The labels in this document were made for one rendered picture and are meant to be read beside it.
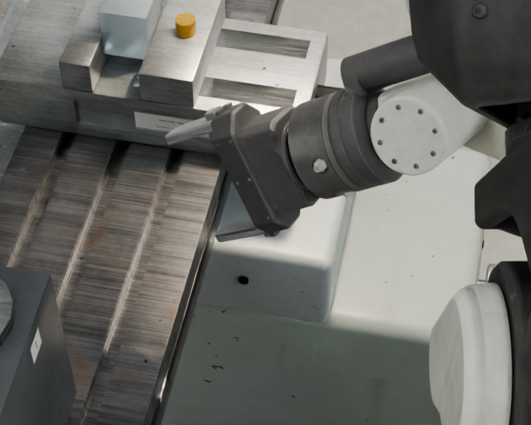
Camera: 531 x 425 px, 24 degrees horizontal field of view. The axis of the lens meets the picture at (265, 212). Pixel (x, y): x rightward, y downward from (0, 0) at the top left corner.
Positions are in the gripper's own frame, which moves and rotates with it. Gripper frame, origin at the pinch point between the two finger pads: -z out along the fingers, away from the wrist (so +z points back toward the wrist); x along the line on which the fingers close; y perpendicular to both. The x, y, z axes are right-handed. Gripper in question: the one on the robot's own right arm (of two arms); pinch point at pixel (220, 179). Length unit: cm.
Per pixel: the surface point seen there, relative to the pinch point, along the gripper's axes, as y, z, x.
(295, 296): -18.6, -12.3, -21.8
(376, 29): -163, -65, -26
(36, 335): 23.6, -5.9, -1.1
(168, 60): -15.2, -10.9, 9.5
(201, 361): -22.0, -33.0, -29.5
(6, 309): 24.7, -6.1, 2.2
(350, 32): -159, -70, -24
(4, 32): -29, -43, 18
